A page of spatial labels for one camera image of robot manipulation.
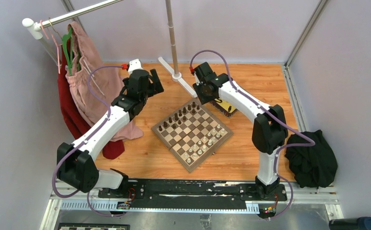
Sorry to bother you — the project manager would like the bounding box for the red hanging garment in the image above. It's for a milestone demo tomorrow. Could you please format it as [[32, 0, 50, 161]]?
[[57, 38, 125, 160]]

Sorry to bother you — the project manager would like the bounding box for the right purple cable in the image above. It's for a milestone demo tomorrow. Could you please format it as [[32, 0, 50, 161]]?
[[190, 49, 316, 220]]

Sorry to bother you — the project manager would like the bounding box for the black crumpled cloth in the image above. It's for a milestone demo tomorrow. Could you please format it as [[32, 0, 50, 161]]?
[[285, 129, 338, 188]]

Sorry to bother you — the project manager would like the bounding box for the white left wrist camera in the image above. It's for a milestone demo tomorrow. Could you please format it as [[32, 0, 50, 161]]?
[[127, 58, 144, 75]]

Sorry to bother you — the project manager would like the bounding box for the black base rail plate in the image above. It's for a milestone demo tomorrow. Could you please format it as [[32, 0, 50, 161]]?
[[98, 179, 287, 210]]

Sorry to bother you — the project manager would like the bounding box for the green clothes hanger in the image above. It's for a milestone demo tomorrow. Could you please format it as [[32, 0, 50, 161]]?
[[61, 26, 81, 76]]

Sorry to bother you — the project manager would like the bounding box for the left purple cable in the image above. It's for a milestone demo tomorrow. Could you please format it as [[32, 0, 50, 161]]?
[[52, 65, 129, 218]]

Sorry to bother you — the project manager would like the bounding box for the white clothes rack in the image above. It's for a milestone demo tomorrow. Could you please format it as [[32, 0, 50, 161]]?
[[22, 0, 197, 98]]

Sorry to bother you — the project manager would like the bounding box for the yellow metal tin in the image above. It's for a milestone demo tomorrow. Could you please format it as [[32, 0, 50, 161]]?
[[209, 98, 238, 118]]

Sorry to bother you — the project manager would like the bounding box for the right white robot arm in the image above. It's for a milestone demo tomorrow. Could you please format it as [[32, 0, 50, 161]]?
[[190, 62, 288, 200]]

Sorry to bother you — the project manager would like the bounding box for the wooden chess board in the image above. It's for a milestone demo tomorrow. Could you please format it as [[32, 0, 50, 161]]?
[[151, 98, 233, 173]]

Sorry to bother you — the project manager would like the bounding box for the pink clothes hanger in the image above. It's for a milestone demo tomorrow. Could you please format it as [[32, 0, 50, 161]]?
[[39, 19, 62, 75]]

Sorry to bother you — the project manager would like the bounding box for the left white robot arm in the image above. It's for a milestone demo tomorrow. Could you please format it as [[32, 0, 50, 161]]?
[[52, 69, 164, 198]]

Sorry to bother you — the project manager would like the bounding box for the pink hanging garment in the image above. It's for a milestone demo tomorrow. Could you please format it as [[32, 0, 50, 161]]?
[[65, 21, 144, 142]]

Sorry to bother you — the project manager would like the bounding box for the purple cable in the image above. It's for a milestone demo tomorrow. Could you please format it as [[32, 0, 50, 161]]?
[[52, 65, 129, 218], [190, 49, 316, 220]]

